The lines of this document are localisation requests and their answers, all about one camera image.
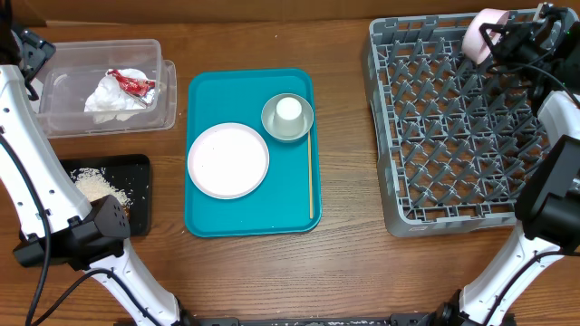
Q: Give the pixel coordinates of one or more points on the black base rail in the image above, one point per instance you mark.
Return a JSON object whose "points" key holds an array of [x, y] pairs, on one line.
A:
{"points": [[397, 319]]}

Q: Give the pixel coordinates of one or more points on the black tray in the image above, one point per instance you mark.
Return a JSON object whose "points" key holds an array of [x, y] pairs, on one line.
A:
{"points": [[130, 175]]}

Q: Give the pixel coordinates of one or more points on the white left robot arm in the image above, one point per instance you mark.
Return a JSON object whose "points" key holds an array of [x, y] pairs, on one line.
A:
{"points": [[58, 224]]}

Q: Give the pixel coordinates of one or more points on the wooden chopstick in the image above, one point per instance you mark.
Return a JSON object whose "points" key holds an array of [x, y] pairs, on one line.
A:
{"points": [[310, 176]]}

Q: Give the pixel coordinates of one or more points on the red snack wrapper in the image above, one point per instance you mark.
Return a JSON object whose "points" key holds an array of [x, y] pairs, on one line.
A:
{"points": [[141, 90]]}

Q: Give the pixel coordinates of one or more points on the white paper cup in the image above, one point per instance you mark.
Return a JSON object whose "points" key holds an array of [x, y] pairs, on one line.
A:
{"points": [[288, 117]]}

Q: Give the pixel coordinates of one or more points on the white napkin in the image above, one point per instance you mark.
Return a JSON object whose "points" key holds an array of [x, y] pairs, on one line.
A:
{"points": [[134, 73]]}

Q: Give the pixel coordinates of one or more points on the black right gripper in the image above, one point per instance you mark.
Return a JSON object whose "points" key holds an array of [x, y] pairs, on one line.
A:
{"points": [[528, 34]]}

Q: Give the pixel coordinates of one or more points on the clear plastic bin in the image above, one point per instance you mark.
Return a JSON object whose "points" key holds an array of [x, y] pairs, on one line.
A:
{"points": [[73, 74]]}

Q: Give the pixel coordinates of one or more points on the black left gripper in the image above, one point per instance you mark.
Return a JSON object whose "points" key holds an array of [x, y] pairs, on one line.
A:
{"points": [[38, 52]]}

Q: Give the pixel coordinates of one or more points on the grey bowl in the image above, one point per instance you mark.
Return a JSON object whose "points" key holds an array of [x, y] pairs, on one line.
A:
{"points": [[268, 112]]}

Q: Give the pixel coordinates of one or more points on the white tissue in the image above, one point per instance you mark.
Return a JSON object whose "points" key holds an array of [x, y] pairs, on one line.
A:
{"points": [[107, 100]]}

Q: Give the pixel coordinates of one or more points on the large white plate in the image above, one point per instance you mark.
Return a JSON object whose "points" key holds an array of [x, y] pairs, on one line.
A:
{"points": [[228, 161]]}

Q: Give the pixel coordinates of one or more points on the teal serving tray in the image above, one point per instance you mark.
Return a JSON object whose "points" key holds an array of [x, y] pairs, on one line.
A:
{"points": [[280, 204]]}

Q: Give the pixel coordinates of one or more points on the small white plate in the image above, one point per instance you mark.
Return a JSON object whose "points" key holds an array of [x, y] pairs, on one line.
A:
{"points": [[473, 45]]}

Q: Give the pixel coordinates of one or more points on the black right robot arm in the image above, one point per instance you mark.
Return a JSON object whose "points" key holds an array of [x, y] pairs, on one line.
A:
{"points": [[547, 208]]}

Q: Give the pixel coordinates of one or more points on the pile of white rice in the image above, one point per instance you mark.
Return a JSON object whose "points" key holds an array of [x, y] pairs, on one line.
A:
{"points": [[93, 184]]}

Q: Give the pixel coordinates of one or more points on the grey dish rack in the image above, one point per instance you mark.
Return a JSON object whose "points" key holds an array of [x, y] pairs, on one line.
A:
{"points": [[457, 141]]}

